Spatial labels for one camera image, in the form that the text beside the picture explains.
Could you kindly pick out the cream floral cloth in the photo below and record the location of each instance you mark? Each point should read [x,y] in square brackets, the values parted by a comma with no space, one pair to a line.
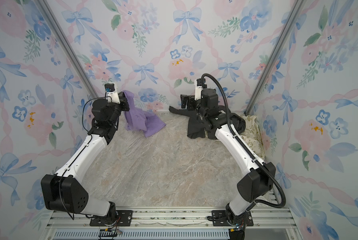
[252,136]

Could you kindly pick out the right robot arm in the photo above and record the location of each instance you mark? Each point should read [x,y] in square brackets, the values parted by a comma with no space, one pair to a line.
[257,175]

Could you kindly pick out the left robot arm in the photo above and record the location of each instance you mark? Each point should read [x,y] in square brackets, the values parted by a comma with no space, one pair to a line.
[63,191]

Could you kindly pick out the aluminium corner post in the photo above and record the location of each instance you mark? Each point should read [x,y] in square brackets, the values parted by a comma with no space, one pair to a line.
[278,47]
[66,46]

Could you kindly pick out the left aluminium corner post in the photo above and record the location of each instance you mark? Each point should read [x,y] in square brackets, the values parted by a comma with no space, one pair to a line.
[66,46]

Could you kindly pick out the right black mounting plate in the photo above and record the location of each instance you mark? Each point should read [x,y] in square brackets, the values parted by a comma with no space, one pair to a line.
[219,218]

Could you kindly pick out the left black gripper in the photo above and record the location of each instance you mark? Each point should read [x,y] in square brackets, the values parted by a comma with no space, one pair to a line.
[123,102]

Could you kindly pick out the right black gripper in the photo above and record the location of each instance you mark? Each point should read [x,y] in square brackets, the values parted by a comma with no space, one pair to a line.
[185,100]

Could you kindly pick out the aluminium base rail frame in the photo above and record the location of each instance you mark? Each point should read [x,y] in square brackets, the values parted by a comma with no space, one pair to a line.
[154,223]

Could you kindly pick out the right aluminium corner post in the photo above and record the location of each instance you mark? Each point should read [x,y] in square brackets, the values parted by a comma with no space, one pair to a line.
[278,47]

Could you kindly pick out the purple cloth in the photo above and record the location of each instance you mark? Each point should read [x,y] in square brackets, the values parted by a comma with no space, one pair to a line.
[139,120]

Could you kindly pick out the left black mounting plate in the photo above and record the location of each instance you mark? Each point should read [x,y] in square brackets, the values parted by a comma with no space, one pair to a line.
[123,218]

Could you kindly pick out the black mounting plate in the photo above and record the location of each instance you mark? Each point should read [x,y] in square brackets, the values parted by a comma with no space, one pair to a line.
[219,218]
[123,218]

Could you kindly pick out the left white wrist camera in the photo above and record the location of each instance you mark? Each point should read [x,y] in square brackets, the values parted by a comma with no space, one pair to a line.
[112,94]

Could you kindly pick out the black cloth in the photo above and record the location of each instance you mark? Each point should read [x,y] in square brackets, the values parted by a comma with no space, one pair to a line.
[202,128]

